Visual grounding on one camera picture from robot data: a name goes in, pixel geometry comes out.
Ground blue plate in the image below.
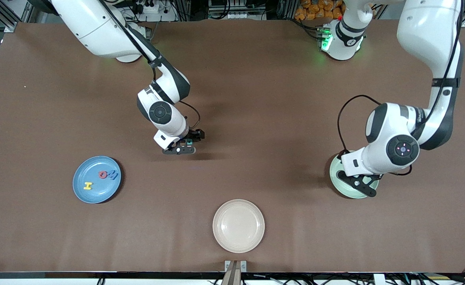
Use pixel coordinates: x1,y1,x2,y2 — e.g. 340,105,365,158
72,156,122,204

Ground beige plate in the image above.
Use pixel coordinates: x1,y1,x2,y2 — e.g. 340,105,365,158
212,199,265,254

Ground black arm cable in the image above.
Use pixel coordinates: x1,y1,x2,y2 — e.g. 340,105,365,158
98,0,201,133
338,0,464,177

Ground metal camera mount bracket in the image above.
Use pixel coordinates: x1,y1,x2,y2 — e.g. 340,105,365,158
224,260,247,285

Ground green plate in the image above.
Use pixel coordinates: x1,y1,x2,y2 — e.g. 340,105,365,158
329,150,380,199

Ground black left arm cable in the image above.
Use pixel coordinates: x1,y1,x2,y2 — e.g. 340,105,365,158
338,0,464,177

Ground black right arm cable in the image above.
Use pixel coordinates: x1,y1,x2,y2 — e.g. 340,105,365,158
98,0,201,133

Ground orange snack bag pile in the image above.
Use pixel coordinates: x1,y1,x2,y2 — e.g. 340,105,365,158
294,0,344,21

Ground white power strip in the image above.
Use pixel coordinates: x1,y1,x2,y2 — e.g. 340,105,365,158
131,0,177,22

